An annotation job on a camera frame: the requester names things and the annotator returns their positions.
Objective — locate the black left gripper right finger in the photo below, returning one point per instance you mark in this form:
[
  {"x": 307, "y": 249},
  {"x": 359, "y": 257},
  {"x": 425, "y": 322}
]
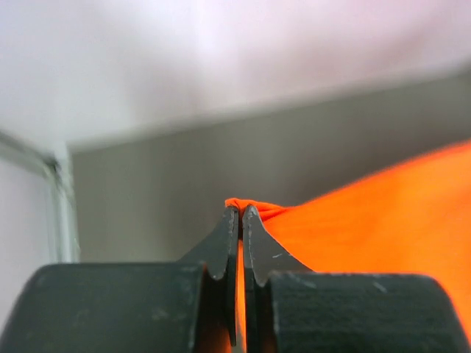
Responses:
[{"x": 290, "y": 308}]

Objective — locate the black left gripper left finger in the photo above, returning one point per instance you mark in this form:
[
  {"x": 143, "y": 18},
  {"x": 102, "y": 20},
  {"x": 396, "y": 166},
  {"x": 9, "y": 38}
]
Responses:
[{"x": 188, "y": 305}]

